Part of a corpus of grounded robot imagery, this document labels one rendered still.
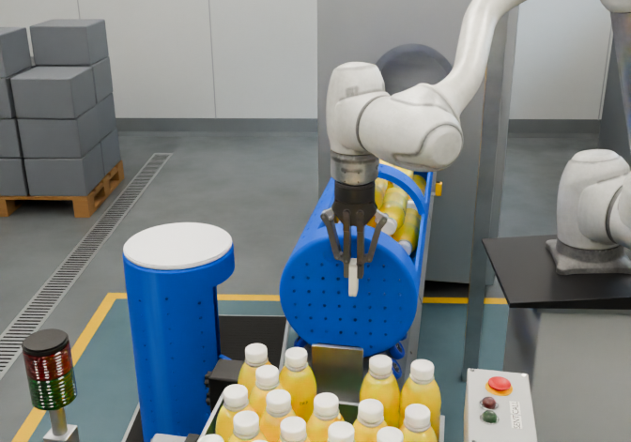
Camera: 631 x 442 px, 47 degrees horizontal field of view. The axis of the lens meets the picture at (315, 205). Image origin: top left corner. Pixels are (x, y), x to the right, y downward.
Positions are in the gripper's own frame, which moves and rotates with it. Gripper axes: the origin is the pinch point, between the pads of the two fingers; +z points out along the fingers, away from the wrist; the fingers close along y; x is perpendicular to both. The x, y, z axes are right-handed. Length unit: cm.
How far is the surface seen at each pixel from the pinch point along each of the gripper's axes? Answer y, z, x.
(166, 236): -55, 13, 39
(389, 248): 6.3, -4.4, 5.2
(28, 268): -213, 117, 205
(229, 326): -74, 102, 141
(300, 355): -6.6, 5.9, -19.6
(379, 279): 4.7, 2.0, 4.0
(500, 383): 27.3, 5.3, -22.8
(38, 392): -38, -3, -48
